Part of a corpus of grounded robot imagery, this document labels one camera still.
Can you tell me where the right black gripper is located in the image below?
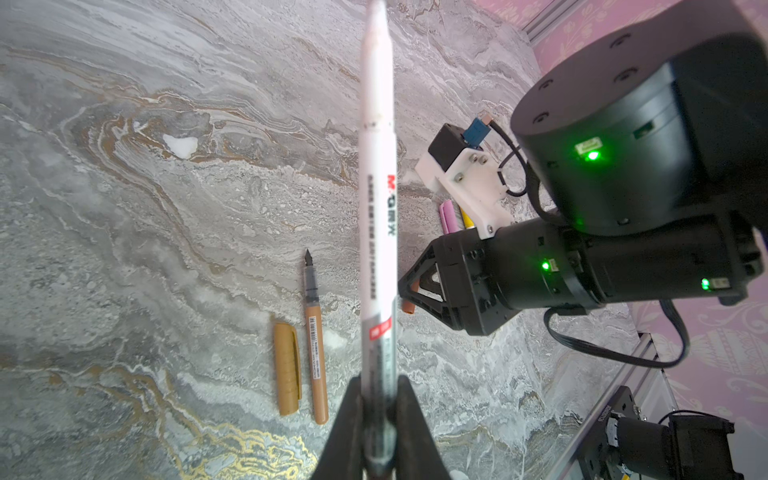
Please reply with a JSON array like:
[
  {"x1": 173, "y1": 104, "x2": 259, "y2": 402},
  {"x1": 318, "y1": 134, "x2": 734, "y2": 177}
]
[{"x1": 398, "y1": 230, "x2": 520, "y2": 336}]

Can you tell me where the aluminium front rail frame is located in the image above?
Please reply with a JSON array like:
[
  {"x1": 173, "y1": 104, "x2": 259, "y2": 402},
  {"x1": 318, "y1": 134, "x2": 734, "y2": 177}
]
[{"x1": 544, "y1": 364, "x2": 678, "y2": 479}]

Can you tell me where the white pen brown tip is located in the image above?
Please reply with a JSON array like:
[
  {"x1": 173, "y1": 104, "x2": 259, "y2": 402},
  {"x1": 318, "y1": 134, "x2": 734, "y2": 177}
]
[{"x1": 358, "y1": 1, "x2": 398, "y2": 479}]

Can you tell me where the white pen yellow tip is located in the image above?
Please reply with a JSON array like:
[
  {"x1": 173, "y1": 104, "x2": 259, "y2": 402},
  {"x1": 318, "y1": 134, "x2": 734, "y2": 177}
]
[{"x1": 460, "y1": 209, "x2": 475, "y2": 229}]

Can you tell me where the pink pen cap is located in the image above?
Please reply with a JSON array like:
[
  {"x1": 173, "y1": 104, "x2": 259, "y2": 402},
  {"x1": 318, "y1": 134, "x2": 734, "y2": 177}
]
[{"x1": 439, "y1": 200, "x2": 464, "y2": 235}]

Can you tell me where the right corner aluminium post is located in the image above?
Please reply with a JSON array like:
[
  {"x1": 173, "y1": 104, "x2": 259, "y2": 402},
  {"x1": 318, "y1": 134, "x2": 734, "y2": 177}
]
[{"x1": 523, "y1": 0, "x2": 585, "y2": 46}]

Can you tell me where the tan brown pen cap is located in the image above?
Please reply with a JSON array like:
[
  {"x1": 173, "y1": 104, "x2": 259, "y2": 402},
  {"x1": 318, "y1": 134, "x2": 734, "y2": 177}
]
[{"x1": 273, "y1": 322, "x2": 302, "y2": 416}]

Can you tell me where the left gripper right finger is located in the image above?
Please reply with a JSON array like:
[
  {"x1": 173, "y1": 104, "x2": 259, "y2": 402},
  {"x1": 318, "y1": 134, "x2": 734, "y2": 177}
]
[{"x1": 395, "y1": 375, "x2": 451, "y2": 480}]

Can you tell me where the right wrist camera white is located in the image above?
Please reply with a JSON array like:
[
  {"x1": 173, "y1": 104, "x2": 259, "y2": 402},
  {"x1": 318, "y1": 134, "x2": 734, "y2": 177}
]
[{"x1": 415, "y1": 113, "x2": 512, "y2": 240}]

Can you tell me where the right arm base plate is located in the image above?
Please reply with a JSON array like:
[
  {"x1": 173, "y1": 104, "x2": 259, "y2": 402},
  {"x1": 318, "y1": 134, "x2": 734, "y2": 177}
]
[{"x1": 576, "y1": 386, "x2": 641, "y2": 479}]

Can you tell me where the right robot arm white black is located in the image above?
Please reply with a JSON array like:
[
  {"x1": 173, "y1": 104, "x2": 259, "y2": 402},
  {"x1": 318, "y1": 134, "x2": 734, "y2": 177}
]
[{"x1": 399, "y1": 1, "x2": 767, "y2": 336}]

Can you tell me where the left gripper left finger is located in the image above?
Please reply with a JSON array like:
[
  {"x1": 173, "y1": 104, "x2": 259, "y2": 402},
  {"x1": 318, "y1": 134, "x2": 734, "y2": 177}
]
[{"x1": 310, "y1": 377, "x2": 364, "y2": 480}]

